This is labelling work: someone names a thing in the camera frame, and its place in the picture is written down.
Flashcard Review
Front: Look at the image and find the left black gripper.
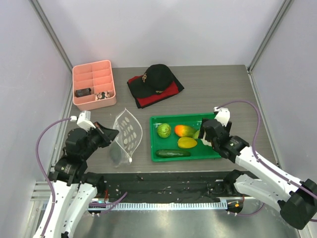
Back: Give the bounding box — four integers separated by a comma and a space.
81, 121, 119, 159

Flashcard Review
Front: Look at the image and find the white fake cauliflower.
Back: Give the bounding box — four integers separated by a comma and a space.
193, 130, 212, 147

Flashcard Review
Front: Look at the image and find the orange fake fruit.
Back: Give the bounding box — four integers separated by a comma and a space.
174, 124, 197, 137

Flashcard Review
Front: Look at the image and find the yellow fake pepper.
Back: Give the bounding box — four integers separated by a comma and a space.
177, 137, 198, 149

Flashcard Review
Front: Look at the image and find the clear zip top bag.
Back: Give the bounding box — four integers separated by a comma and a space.
110, 108, 143, 167

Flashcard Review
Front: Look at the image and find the light green fake vegetable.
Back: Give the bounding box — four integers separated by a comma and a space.
157, 123, 171, 138

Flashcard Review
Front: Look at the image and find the dark green fake cucumber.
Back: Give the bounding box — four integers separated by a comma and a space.
156, 149, 191, 158

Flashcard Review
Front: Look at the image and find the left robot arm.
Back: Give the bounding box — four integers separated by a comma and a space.
34, 122, 119, 238

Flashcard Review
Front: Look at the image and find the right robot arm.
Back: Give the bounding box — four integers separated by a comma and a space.
199, 119, 317, 230

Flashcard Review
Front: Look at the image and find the green plastic tray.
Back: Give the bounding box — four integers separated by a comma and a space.
150, 113, 220, 162

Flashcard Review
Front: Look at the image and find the pink patterned item in organizer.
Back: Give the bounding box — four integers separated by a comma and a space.
95, 91, 111, 101

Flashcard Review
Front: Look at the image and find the red and black folded cloth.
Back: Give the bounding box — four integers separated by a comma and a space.
132, 78, 184, 109

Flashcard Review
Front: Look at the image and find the small black object in organizer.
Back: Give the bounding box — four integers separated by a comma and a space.
75, 88, 91, 98

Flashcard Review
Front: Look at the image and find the pink divided organizer box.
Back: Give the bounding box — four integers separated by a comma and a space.
72, 60, 116, 111

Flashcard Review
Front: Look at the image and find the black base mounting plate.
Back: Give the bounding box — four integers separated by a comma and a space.
48, 171, 251, 204

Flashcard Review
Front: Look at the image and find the black baseball cap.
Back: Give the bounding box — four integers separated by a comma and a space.
142, 64, 174, 94

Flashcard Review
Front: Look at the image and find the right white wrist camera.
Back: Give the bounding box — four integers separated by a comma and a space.
213, 107, 232, 131

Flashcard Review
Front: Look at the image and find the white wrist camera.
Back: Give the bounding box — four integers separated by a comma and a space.
70, 111, 96, 131
213, 107, 232, 131

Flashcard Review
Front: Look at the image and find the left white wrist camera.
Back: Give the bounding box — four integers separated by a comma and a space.
70, 111, 96, 131

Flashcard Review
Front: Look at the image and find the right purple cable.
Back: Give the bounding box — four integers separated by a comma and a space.
217, 100, 317, 223

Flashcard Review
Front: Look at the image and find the purple cable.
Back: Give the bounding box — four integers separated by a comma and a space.
36, 118, 129, 238
217, 100, 317, 223

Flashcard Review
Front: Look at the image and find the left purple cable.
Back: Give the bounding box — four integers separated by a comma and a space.
36, 118, 129, 238

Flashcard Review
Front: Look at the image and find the aluminium frame rail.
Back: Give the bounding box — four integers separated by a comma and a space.
31, 177, 280, 211

